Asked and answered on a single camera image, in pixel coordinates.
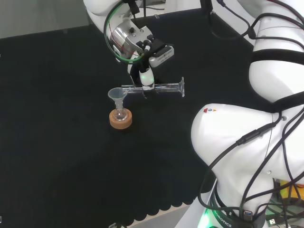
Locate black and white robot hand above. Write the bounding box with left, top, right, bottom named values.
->
left=128, top=62, right=157, bottom=99

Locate clear graduated cylinder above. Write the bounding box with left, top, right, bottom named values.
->
left=121, top=76, right=186, bottom=98

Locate glass round-bottom flask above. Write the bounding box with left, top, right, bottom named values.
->
left=113, top=100, right=127, bottom=122

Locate clear plastic funnel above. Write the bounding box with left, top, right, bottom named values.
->
left=108, top=87, right=129, bottom=108

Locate black cloth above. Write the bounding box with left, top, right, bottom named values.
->
left=0, top=9, right=258, bottom=227

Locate yellow stop button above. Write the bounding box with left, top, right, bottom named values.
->
left=273, top=179, right=304, bottom=199

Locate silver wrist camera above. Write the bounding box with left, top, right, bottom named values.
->
left=147, top=43, right=176, bottom=69

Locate cork ring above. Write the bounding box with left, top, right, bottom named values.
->
left=109, top=108, right=133, bottom=130

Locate green cable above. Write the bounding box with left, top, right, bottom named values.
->
left=104, top=1, right=144, bottom=64

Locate black cable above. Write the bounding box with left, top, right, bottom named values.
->
left=198, top=111, right=304, bottom=216
left=203, top=0, right=304, bottom=41

